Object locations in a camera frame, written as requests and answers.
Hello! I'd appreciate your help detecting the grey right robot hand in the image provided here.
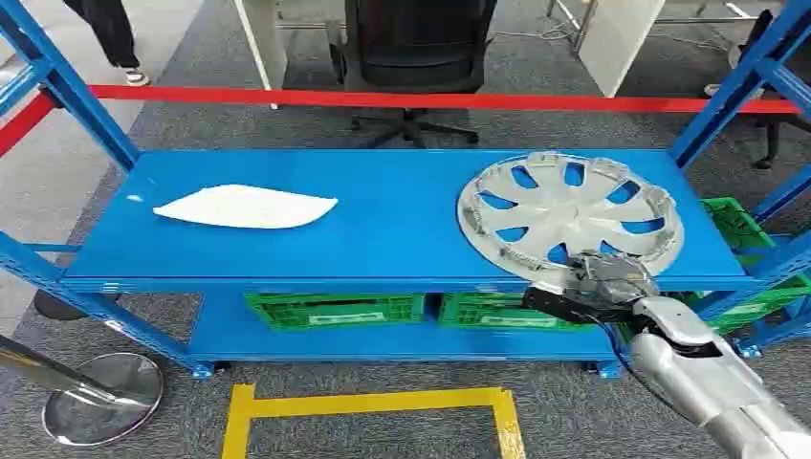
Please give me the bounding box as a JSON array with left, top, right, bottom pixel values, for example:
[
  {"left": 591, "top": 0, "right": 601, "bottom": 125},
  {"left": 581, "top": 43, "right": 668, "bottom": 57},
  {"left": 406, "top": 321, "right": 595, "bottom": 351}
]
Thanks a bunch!
[{"left": 565, "top": 250, "right": 661, "bottom": 307}]

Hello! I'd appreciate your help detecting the silver wheel hubcap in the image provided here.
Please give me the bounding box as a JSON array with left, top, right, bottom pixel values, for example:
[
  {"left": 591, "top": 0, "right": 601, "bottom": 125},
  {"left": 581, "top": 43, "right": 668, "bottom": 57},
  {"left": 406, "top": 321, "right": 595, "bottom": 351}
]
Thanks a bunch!
[{"left": 456, "top": 150, "right": 686, "bottom": 284}]

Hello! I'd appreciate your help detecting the green plastic crate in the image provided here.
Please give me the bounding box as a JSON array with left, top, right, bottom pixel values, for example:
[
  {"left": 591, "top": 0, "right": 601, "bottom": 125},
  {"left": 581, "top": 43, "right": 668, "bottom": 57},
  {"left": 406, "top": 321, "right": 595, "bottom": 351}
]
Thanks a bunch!
[
  {"left": 438, "top": 292, "right": 597, "bottom": 332},
  {"left": 681, "top": 196, "right": 811, "bottom": 336},
  {"left": 245, "top": 293, "right": 427, "bottom": 332}
]

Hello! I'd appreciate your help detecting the black chair with star base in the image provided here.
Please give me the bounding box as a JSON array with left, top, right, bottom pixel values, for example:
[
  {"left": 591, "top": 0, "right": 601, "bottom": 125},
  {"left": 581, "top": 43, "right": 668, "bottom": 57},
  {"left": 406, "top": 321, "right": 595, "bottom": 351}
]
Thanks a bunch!
[{"left": 703, "top": 9, "right": 811, "bottom": 171}]

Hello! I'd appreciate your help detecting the blue metal shelf rack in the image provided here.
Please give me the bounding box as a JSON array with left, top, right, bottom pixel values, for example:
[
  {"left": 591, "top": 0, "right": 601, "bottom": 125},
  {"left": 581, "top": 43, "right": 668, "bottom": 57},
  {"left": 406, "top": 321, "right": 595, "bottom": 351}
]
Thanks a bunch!
[{"left": 0, "top": 0, "right": 811, "bottom": 382}]

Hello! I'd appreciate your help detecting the white desk panel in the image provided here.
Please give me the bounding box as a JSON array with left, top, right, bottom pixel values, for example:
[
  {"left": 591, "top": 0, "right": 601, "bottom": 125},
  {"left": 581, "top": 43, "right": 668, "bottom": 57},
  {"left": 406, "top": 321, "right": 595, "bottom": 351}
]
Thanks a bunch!
[
  {"left": 231, "top": 0, "right": 290, "bottom": 111},
  {"left": 576, "top": 0, "right": 667, "bottom": 98}
]

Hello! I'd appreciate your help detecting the red barrier belt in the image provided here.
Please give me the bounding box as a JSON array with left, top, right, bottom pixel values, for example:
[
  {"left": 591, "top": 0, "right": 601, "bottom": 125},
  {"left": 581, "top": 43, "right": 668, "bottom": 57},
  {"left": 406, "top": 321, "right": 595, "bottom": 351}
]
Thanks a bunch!
[{"left": 0, "top": 83, "right": 802, "bottom": 159}]

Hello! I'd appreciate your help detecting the black office chair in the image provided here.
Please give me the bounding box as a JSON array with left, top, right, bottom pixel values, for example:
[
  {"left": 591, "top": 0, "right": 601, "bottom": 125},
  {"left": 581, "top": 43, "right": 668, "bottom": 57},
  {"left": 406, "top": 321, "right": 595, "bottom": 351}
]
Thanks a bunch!
[{"left": 326, "top": 0, "right": 499, "bottom": 150}]

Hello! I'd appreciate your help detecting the dark stanchion base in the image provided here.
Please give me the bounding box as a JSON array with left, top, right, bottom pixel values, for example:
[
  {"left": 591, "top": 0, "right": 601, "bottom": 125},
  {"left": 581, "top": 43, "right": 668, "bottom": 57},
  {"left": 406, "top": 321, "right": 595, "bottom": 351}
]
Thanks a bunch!
[{"left": 33, "top": 289, "right": 121, "bottom": 322}]

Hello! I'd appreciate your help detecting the person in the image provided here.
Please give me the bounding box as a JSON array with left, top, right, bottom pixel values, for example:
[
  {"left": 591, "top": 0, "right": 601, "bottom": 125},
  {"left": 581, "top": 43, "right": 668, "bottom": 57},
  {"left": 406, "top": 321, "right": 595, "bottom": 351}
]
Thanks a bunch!
[{"left": 61, "top": 0, "right": 152, "bottom": 88}]

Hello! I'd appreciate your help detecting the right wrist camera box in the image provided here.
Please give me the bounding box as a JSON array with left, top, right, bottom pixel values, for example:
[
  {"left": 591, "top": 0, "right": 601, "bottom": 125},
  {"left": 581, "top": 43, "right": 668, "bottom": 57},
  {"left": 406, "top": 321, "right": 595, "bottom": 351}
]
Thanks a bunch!
[{"left": 521, "top": 285, "right": 636, "bottom": 325}]

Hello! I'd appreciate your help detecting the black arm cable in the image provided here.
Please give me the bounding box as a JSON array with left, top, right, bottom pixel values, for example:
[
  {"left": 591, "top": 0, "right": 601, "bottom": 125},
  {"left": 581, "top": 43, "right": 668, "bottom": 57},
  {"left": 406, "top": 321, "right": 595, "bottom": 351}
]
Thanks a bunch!
[{"left": 585, "top": 313, "right": 682, "bottom": 413}]

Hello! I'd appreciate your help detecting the chrome stanchion post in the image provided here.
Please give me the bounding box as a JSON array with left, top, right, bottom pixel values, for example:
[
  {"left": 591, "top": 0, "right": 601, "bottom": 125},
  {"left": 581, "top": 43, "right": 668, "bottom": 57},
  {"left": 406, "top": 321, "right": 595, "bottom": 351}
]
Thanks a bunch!
[{"left": 0, "top": 334, "right": 165, "bottom": 448}]

